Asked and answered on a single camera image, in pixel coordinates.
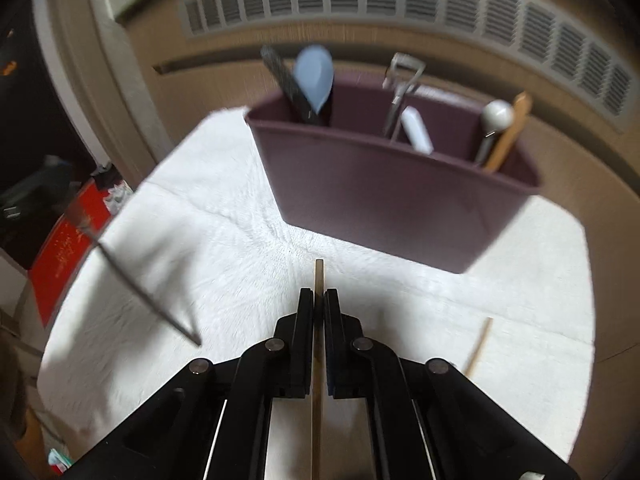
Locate purple utensil holder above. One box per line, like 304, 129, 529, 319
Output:
243, 77, 542, 275

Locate white ball-top utensil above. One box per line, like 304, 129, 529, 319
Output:
473, 99, 516, 167

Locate dark thin utensil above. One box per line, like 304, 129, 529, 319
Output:
65, 199, 203, 347

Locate wooden chopstick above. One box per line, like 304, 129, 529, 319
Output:
310, 258, 326, 480
462, 317, 494, 379

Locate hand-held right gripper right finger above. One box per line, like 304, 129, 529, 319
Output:
323, 287, 582, 480

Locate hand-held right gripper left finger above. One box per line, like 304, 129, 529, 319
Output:
61, 287, 316, 480

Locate metal peeler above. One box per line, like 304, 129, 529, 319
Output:
382, 52, 427, 142

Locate blue silicone spoon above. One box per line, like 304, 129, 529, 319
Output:
293, 45, 335, 114

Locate white small object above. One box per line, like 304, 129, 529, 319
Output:
104, 181, 137, 212

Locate red box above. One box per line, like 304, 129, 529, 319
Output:
29, 179, 114, 329

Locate white utensil handle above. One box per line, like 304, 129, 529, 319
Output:
400, 106, 434, 155

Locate white cloth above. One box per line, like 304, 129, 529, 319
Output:
37, 107, 599, 480

